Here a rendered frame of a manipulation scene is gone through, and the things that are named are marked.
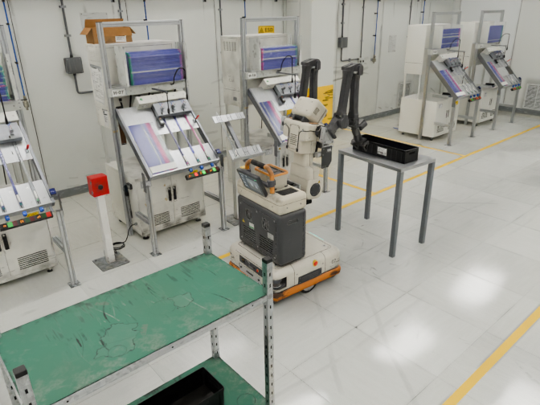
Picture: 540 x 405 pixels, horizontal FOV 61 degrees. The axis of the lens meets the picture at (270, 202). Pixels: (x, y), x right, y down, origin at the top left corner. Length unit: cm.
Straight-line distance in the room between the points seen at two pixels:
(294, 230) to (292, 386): 104
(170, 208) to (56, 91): 193
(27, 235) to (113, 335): 238
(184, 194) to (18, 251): 148
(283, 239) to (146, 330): 165
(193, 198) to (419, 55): 456
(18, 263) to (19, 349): 234
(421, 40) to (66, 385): 697
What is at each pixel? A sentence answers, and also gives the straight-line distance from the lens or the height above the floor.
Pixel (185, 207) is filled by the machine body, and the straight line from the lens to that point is 452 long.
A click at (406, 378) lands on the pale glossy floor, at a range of 293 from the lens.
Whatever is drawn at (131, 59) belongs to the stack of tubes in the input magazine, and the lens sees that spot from 415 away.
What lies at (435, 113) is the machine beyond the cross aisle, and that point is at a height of 44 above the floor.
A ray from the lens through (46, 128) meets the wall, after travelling 556.
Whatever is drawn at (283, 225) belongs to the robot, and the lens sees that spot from 310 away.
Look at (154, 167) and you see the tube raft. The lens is 392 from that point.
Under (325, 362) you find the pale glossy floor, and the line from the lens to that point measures 294.
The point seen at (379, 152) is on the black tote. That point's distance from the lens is 400.
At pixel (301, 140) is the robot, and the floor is 112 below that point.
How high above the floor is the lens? 197
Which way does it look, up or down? 23 degrees down
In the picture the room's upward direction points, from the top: 1 degrees counter-clockwise
